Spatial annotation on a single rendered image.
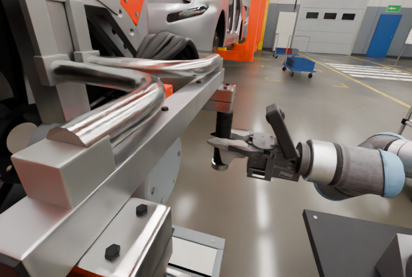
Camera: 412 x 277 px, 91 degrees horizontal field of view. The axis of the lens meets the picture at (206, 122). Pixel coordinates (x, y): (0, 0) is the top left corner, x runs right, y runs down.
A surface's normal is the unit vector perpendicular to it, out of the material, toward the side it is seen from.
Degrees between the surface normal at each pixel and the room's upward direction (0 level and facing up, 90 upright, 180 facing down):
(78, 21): 90
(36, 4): 90
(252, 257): 0
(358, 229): 0
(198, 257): 0
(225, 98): 90
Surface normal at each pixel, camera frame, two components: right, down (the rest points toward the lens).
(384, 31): -0.19, 0.41
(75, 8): 0.96, 0.15
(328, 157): -0.15, -0.37
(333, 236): 0.04, -0.90
